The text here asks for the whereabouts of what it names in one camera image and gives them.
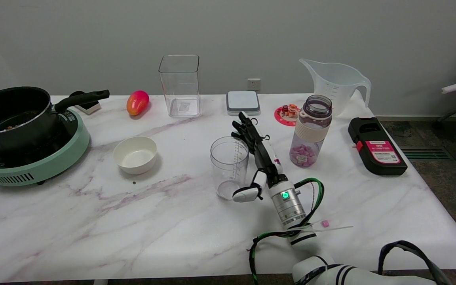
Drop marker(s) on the red yellow toy mango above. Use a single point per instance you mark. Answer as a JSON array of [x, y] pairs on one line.
[[137, 102]]

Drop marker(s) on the large translucent measuring jug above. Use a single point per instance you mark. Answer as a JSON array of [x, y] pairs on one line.
[[335, 85]]

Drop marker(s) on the pink white candy pile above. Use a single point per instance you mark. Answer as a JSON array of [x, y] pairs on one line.
[[303, 154]]

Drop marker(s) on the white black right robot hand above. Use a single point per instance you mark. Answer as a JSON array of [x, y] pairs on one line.
[[267, 162]]

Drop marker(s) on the small black white gadget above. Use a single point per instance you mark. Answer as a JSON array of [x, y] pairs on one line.
[[89, 107]]

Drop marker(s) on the green induction cooker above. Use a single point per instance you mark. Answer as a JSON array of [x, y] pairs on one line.
[[54, 166]]

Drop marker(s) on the small pink candy piece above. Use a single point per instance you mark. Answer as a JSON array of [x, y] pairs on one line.
[[325, 224]]

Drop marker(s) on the white wall socket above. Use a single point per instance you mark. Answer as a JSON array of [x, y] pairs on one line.
[[253, 84]]

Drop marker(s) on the white bowl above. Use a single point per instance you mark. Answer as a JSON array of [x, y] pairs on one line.
[[135, 158]]

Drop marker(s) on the clear bottle with beige sleeve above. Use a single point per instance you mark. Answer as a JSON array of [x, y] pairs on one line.
[[311, 130]]

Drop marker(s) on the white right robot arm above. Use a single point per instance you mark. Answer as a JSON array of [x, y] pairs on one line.
[[289, 206]]

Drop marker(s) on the floor vent grille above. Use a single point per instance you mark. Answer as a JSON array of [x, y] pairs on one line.
[[422, 153]]

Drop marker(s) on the clear square storage container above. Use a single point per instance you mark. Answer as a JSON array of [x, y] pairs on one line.
[[180, 107]]

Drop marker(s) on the clear plastic measuring cup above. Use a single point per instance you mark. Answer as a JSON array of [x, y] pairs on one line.
[[228, 166]]

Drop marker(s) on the red coaster with figurines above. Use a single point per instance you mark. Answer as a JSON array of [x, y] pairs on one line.
[[283, 118]]

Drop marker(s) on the black box with pink label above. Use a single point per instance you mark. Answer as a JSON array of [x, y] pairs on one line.
[[382, 164]]

